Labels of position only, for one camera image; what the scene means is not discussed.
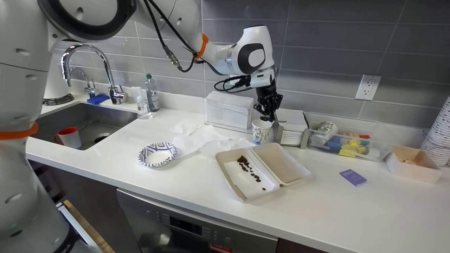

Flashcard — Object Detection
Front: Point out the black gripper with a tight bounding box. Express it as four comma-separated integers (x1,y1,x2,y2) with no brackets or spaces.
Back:
253,80,282,122

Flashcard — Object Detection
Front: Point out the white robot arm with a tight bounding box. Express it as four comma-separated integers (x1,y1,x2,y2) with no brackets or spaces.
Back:
0,0,282,253

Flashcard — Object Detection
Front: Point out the white paper cup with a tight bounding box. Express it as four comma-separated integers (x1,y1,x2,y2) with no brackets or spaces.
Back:
251,118,272,145

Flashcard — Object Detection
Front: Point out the blue patterned paper bowl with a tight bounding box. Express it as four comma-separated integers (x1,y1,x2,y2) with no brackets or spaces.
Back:
137,142,177,168

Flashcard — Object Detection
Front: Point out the patterned paper cup stack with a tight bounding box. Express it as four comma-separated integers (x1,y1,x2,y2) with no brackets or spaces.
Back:
420,97,450,167

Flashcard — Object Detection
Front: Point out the red and white cup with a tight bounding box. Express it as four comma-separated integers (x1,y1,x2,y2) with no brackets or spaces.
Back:
56,126,81,149

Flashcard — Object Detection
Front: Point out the white condiment holder box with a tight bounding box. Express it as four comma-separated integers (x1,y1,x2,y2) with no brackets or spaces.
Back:
276,108,307,146

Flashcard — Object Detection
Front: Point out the white napkin dispenser box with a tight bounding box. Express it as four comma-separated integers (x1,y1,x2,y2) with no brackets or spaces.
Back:
203,91,253,132

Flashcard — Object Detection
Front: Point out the clear tray of packets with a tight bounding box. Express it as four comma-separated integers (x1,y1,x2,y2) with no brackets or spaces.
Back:
305,121,390,161

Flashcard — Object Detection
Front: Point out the beige takeout clamshell container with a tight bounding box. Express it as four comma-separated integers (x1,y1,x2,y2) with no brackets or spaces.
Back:
215,143,312,202

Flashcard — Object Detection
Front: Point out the crumpled clear plastic wrap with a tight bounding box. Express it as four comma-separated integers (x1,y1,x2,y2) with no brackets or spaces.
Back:
170,121,250,159

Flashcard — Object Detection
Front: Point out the blue card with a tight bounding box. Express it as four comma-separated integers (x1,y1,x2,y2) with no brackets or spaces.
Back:
340,168,365,187

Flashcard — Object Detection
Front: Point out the dish soap bottle green cap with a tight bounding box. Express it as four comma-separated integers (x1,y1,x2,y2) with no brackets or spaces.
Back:
144,73,160,112

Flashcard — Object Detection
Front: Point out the clear pump soap dispenser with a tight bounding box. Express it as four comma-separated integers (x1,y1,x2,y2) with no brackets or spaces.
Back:
136,87,149,116

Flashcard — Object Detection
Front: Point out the small cardboard box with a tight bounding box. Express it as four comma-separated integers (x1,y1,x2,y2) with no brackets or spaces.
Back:
386,146,442,184

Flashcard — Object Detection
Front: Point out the chrome kitchen faucet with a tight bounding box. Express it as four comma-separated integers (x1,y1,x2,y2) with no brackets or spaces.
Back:
60,43,126,104

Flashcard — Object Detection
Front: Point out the stainless dishwasher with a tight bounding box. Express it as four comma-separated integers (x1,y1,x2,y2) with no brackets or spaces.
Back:
116,190,278,253

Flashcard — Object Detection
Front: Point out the blue sponge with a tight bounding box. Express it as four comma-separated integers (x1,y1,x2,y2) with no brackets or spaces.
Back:
87,94,109,105

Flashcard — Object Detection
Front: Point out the steel sink basin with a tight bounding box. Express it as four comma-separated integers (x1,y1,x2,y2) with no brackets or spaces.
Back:
35,104,137,150

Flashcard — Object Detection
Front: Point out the white wall outlet right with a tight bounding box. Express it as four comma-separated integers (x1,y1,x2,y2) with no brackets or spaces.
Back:
355,74,381,101

